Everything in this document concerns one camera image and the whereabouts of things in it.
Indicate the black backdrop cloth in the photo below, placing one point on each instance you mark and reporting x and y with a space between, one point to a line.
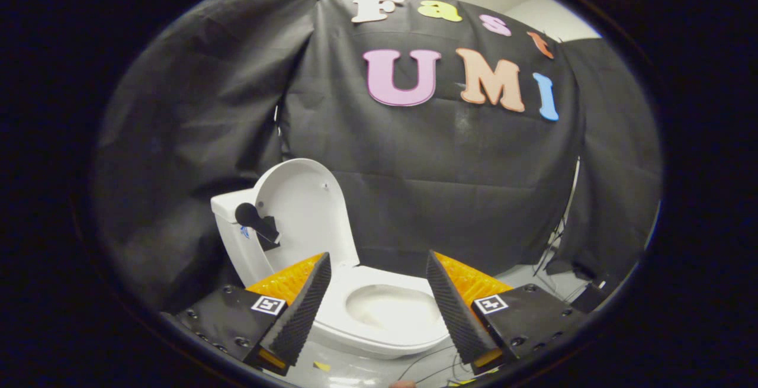
414 163

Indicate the white ceramic toilet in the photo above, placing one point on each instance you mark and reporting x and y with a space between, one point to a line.
385 329

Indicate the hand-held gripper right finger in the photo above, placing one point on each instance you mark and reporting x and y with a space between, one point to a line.
453 311

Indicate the white toilet lid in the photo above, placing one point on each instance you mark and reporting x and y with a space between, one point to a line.
308 210

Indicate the thin metal stand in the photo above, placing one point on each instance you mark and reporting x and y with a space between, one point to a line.
559 228

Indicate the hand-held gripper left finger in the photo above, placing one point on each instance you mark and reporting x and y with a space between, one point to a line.
302 311

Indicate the black box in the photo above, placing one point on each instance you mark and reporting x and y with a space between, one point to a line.
589 299

